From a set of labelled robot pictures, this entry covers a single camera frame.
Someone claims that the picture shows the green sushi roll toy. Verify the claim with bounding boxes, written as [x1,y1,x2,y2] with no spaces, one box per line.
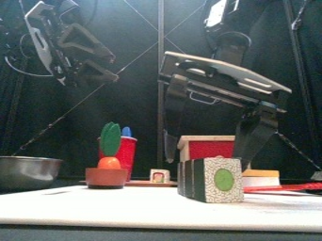
[177,156,246,204]

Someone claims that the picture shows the yellow egg sushi toy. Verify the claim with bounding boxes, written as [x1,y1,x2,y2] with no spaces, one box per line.
[242,169,282,188]

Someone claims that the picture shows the small square sushi piece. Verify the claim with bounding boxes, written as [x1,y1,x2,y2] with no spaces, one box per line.
[149,168,173,185]

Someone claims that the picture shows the white cutting board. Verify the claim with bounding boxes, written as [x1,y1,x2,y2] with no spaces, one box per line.
[0,185,322,233]

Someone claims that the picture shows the wooden box with red face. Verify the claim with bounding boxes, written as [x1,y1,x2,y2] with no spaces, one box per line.
[177,135,238,163]

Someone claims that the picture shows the red plastic cup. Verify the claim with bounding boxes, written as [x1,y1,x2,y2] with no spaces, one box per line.
[98,136,139,183]

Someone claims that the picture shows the toy carrot with green leaves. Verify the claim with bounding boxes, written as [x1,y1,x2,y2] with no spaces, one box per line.
[96,120,123,170]

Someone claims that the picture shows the red toy knife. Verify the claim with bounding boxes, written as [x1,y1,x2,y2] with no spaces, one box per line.
[243,182,322,194]

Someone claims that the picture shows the pink wooden tray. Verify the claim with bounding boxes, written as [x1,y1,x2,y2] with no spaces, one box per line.
[78,179,181,188]

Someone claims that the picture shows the brown toy flower pot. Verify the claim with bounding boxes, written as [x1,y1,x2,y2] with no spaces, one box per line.
[84,167,130,190]

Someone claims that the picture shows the metal bowl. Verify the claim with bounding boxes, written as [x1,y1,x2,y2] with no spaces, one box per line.
[0,155,64,193]

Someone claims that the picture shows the thin diagonal brace wire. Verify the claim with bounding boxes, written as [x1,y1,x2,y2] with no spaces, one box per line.
[122,0,199,62]
[11,1,209,156]

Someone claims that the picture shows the black metal frame pole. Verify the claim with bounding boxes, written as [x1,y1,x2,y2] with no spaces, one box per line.
[282,0,317,152]
[157,0,166,169]

